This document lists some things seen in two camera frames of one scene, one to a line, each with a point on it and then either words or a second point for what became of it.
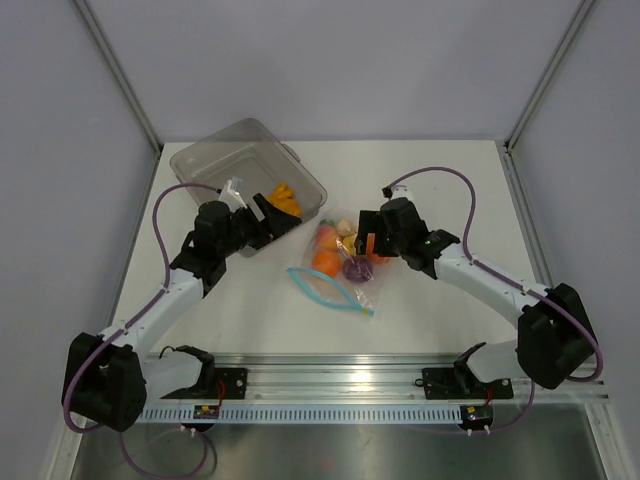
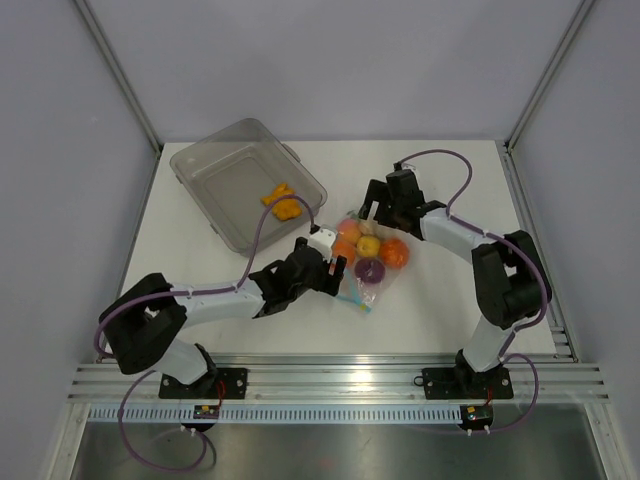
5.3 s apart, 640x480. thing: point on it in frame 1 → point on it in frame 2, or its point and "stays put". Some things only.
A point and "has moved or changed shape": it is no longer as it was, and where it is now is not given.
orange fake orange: x=327 y=262 has moved or changed shape
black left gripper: x=276 y=222 → x=327 y=283
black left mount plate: x=235 y=382 stays put
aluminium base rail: x=362 y=379 stays put
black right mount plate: x=453 y=383 stays put
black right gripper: x=372 y=221 → x=377 y=191
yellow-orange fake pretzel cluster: x=283 y=198 stays put
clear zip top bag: x=337 y=273 has moved or changed shape
